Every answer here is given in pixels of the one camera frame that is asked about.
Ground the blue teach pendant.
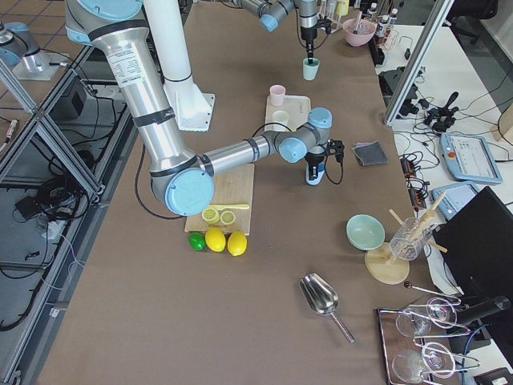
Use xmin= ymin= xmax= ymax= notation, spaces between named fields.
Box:
xmin=440 ymin=132 xmax=503 ymax=184

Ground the wire glass rack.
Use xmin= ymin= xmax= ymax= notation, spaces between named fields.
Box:
xmin=376 ymin=297 xmax=480 ymax=384

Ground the wooden cutting board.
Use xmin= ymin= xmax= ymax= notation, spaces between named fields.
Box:
xmin=184 ymin=164 xmax=255 ymax=236

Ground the whole yellow lemon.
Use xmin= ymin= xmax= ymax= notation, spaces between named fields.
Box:
xmin=228 ymin=231 xmax=248 ymax=257
xmin=204 ymin=227 xmax=226 ymax=253

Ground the green cup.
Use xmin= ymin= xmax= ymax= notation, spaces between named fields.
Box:
xmin=302 ymin=58 xmax=320 ymax=81

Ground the green lime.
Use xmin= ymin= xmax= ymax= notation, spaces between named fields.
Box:
xmin=188 ymin=233 xmax=207 ymax=251

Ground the black monitor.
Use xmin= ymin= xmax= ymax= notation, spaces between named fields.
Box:
xmin=433 ymin=185 xmax=513 ymax=298

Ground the white pillar base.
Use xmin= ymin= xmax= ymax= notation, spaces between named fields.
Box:
xmin=143 ymin=0 xmax=215 ymax=132

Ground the green bowl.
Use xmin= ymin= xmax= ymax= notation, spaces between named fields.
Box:
xmin=345 ymin=214 xmax=386 ymax=251

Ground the yellow plastic knife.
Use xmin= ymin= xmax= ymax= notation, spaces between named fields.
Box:
xmin=209 ymin=204 xmax=250 ymax=211

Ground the pink cup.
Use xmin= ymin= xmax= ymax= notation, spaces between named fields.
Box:
xmin=269 ymin=84 xmax=286 ymax=107

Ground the lemon half by knife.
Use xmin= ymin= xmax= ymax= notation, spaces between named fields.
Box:
xmin=220 ymin=210 xmax=236 ymax=225

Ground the blue cup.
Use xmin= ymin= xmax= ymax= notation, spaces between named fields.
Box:
xmin=305 ymin=163 xmax=325 ymax=185

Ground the grey folded cloth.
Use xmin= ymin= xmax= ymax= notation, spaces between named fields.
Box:
xmin=352 ymin=141 xmax=389 ymax=167

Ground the clear textured glass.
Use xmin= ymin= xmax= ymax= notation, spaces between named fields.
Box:
xmin=390 ymin=217 xmax=433 ymax=261

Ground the cream rabbit tray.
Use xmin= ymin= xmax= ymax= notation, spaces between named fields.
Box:
xmin=264 ymin=95 xmax=311 ymax=132

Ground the white dish rack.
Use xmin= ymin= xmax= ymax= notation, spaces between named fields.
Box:
xmin=316 ymin=0 xmax=350 ymax=34

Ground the metal scoop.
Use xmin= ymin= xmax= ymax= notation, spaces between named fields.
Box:
xmin=299 ymin=273 xmax=355 ymax=344

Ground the wooden cup stand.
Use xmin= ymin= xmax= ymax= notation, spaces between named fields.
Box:
xmin=365 ymin=192 xmax=447 ymax=285

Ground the pink bowl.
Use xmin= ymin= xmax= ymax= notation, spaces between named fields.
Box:
xmin=342 ymin=18 xmax=377 ymax=47

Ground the lemon half near board edge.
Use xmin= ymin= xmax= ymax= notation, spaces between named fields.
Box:
xmin=201 ymin=207 xmax=220 ymax=225

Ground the pale yellow cup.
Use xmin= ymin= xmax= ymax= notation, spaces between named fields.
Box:
xmin=272 ymin=110 xmax=289 ymax=132

